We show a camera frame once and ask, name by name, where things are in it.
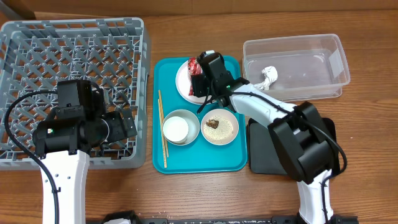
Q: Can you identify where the clear plastic bin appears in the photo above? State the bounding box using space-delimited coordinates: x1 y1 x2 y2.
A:
243 34 351 101

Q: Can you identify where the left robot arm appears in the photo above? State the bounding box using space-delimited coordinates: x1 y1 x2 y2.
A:
32 80 137 223

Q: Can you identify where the grey bowl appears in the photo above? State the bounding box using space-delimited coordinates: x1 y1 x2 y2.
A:
164 109 200 146

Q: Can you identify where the white paper cup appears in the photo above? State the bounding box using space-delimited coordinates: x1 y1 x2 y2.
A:
163 116 189 144

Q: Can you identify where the teal plastic tray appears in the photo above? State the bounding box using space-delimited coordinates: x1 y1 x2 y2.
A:
152 57 248 174

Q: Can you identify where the black waste tray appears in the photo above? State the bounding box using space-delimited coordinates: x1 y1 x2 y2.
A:
248 115 340 182

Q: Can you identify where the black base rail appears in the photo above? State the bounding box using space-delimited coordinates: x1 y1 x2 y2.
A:
102 210 358 224

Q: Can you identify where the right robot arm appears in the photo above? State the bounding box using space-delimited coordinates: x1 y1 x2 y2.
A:
192 51 348 223

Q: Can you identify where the wooden chopstick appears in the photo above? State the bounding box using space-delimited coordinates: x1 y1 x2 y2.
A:
158 90 169 158
157 99 167 169

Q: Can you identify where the pink bowl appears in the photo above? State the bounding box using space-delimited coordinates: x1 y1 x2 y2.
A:
201 109 239 146

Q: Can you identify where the white round plate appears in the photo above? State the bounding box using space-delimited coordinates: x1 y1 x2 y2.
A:
175 60 205 105

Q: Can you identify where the white tissue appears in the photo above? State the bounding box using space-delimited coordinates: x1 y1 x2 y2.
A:
254 66 278 90

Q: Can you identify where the grey dish rack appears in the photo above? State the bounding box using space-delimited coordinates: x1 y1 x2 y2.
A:
1 17 150 170

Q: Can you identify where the rice pile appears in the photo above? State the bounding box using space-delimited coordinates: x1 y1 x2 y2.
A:
203 116 233 141

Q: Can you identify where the red snack wrapper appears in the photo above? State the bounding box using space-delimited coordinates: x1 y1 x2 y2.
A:
188 57 202 96

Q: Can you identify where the brown food scrap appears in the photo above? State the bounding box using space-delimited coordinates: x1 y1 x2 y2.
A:
206 119 220 129

